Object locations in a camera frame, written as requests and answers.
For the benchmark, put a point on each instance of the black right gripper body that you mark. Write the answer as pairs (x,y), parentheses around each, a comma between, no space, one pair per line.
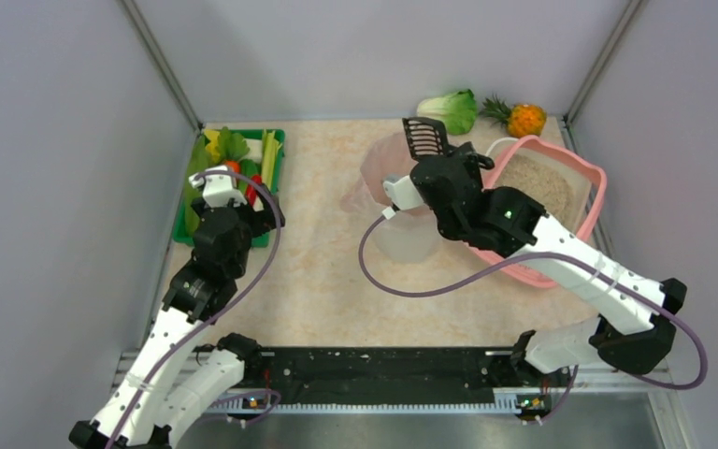
(436,166)

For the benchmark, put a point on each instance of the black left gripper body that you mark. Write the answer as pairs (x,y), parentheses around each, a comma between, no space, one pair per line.
(259,219)

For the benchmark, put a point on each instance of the white trash bin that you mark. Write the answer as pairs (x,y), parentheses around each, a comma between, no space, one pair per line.
(407,238)

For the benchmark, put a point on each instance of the black litter scoop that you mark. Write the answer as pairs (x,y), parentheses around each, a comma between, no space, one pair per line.
(426,137)

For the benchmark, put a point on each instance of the pink plastic bin liner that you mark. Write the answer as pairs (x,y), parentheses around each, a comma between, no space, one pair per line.
(364,201)

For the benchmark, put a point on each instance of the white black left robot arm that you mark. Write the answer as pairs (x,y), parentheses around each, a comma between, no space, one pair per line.
(148,409)

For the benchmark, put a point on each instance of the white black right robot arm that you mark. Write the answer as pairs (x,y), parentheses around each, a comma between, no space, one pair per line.
(630,331)

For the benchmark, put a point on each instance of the beige cat litter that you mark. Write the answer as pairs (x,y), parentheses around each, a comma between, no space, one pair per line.
(542,183)

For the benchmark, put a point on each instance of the pink white litter box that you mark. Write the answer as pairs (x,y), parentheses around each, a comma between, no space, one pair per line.
(589,182)

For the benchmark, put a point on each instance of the large green leaf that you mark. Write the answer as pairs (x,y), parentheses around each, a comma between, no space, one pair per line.
(200,160)

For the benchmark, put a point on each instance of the red toy chili pepper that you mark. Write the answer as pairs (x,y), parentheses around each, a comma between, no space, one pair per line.
(251,193)

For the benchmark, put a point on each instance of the orange toy carrot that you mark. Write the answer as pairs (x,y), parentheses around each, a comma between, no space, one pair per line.
(232,165)

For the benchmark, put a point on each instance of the green plastic tray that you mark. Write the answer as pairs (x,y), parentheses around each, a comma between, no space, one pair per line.
(243,150)

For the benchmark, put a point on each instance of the orange toy pineapple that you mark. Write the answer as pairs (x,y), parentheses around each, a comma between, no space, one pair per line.
(518,120)

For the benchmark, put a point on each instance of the yellow toy corn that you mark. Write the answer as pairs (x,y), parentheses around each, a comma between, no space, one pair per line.
(212,146)

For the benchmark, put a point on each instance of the white green toy celery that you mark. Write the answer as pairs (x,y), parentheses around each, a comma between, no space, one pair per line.
(268,158)

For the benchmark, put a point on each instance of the toy napa cabbage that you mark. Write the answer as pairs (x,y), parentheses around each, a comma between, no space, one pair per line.
(458,111)

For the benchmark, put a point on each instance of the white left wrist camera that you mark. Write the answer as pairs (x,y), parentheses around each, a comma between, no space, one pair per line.
(218,187)

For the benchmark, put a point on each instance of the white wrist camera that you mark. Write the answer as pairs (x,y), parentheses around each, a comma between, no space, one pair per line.
(403,195)
(218,187)

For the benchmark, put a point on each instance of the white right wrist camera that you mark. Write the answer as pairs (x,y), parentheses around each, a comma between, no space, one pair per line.
(403,195)

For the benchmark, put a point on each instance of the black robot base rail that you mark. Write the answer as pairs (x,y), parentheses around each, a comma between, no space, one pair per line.
(389,376)

